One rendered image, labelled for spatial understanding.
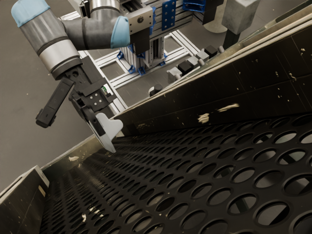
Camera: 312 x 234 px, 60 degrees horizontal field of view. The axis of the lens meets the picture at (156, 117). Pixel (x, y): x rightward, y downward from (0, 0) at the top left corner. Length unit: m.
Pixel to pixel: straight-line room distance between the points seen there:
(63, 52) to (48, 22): 0.07
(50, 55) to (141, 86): 1.45
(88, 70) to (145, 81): 1.44
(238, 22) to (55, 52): 1.15
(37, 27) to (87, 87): 0.15
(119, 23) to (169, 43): 1.65
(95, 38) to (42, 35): 0.14
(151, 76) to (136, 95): 0.20
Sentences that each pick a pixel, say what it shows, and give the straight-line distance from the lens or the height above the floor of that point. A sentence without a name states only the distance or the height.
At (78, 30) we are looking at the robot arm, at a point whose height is 1.33.
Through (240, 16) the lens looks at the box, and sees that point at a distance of 1.55.
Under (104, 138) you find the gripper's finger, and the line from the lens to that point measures 0.58.
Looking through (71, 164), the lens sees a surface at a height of 0.89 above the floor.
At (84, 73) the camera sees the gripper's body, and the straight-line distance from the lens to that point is 0.61.
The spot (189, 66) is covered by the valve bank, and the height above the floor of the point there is 0.76.
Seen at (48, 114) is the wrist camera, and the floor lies 1.30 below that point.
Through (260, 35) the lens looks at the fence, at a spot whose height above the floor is 0.99.
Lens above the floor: 1.76
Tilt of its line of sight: 57 degrees down
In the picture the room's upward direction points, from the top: straight up
